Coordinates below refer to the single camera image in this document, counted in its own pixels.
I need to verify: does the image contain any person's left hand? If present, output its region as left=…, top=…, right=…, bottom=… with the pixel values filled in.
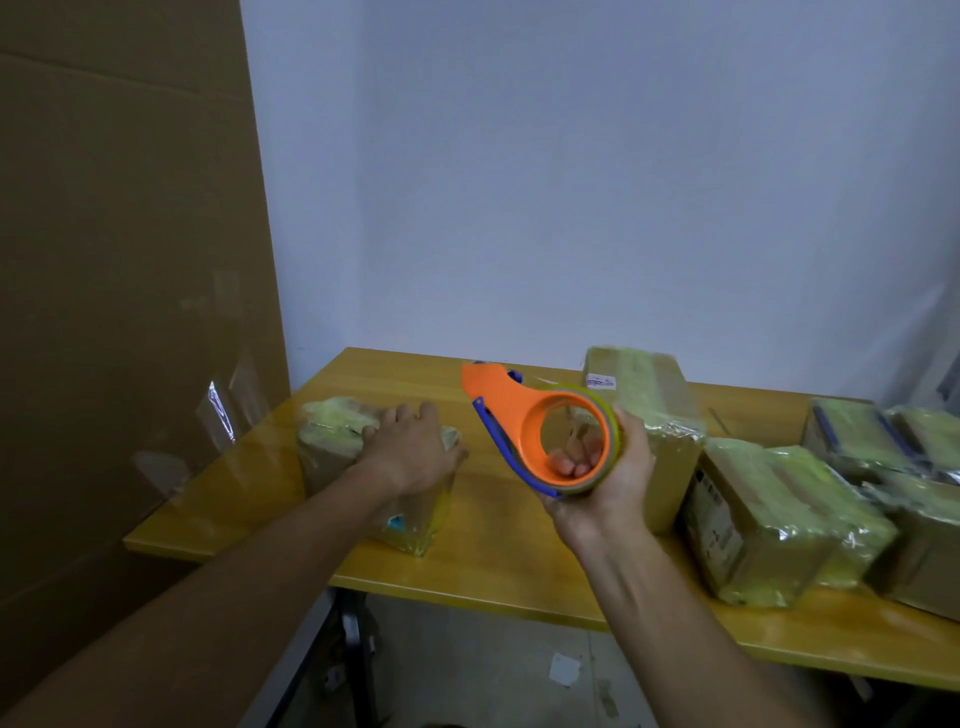
left=358, top=401, right=471, bottom=499

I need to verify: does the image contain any person's right hand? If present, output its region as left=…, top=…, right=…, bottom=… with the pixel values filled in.
left=539, top=408, right=658, bottom=558

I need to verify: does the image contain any small diamond sticker cardboard box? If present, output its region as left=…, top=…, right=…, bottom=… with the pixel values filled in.
left=294, top=395, right=463, bottom=559

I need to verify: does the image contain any orange dispenser with yellow tape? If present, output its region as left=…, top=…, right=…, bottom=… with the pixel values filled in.
left=459, top=361, right=625, bottom=501

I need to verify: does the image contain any large pink label cardboard box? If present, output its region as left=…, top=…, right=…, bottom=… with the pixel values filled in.
left=581, top=344, right=709, bottom=536

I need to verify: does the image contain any taped box with label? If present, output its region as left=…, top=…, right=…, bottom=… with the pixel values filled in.
left=677, top=437, right=835, bottom=611

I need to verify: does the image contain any small box with 031 label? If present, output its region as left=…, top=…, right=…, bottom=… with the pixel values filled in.
left=768, top=444, right=901, bottom=591

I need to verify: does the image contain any taped box with blue stripe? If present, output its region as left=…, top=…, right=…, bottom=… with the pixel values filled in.
left=800, top=397, right=929, bottom=486

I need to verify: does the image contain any person's left forearm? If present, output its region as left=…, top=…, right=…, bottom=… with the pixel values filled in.
left=0, top=461, right=403, bottom=728

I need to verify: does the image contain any person's right forearm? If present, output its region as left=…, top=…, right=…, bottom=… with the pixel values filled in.
left=573, top=524, right=828, bottom=728

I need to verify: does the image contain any large brown cardboard sheet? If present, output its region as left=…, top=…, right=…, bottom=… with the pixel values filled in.
left=0, top=0, right=293, bottom=715

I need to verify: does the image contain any yellow wooden table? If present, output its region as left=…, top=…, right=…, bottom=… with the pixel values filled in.
left=123, top=346, right=960, bottom=694

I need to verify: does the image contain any white paper scrap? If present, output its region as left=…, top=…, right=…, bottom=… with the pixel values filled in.
left=547, top=651, right=584, bottom=691

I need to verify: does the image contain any black metal table leg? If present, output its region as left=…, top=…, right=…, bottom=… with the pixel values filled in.
left=266, top=588, right=382, bottom=728

